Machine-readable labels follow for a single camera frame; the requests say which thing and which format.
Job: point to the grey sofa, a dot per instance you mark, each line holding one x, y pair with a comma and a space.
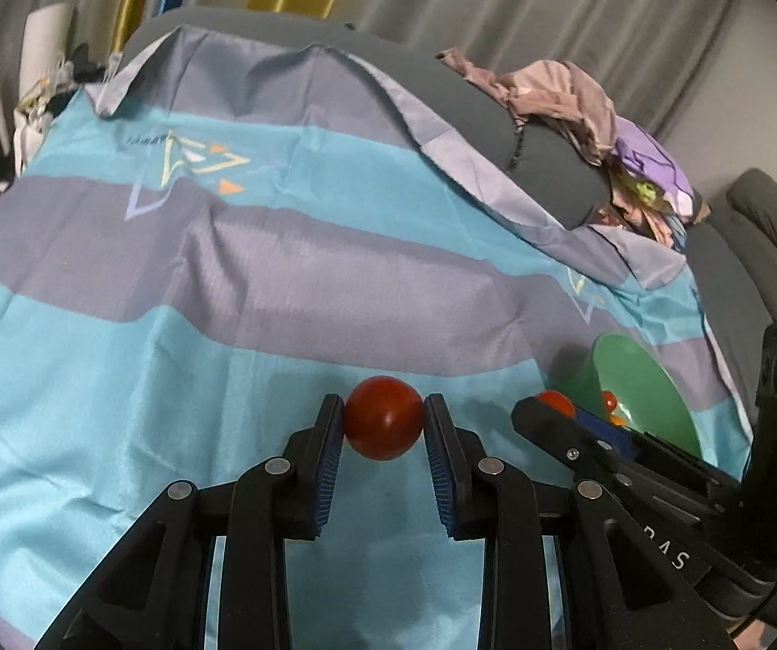
550, 169

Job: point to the white paper roll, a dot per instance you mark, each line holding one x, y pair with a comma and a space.
46, 47

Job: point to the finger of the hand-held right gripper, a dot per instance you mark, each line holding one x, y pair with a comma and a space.
605, 430
544, 430

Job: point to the blue and grey striped blanket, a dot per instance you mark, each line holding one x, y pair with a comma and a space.
226, 271

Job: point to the pile of pink clothes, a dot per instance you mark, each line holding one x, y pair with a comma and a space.
550, 95

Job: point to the green plastic bowl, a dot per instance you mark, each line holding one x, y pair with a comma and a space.
645, 386

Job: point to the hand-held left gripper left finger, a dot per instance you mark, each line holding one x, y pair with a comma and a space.
326, 474

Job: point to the grey armchair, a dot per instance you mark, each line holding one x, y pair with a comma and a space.
760, 244

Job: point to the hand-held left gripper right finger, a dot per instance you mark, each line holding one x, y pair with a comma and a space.
438, 474

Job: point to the purple cloth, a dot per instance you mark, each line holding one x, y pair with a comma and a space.
652, 162

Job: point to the red tomato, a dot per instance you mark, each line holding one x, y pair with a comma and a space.
383, 420
557, 403
609, 403

